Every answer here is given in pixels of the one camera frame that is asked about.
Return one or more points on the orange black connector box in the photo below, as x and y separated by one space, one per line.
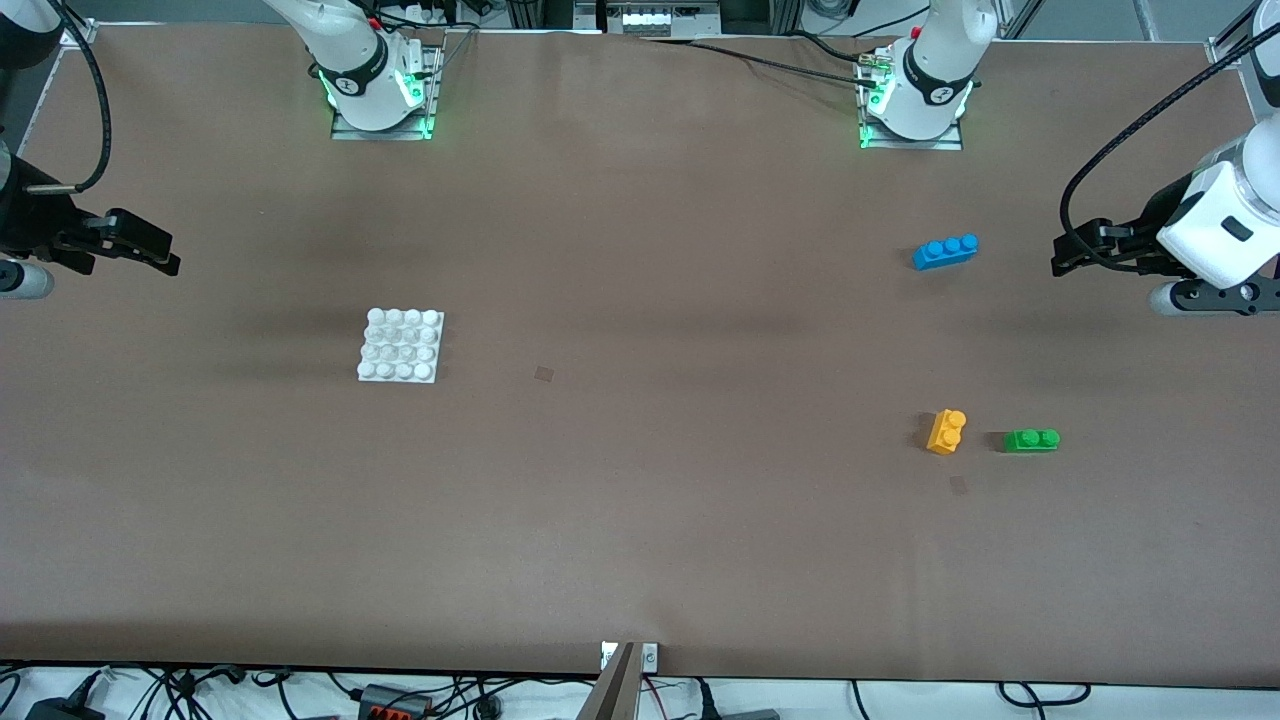
395 702

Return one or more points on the white power strip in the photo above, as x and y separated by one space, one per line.
660 18

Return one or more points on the aluminium frame profile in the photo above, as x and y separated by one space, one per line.
540 12

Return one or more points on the metal corner bracket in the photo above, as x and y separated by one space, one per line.
1224 52
78 33

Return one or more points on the white studded base plate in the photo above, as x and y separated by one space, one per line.
400 345

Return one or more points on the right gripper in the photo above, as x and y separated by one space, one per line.
30 222

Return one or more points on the brown camera mount bar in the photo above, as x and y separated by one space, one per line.
612 690

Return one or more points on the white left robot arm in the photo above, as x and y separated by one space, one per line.
940 60

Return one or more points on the yellow two-stud block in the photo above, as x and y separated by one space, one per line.
946 432

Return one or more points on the green two-stud block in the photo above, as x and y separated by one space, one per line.
1032 440

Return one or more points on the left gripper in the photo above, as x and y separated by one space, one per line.
1143 232

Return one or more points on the black power adapter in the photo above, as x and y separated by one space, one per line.
62 710

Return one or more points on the white mount bracket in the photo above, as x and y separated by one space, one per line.
650 657

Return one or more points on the blue three-stud block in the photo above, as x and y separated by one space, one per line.
945 251

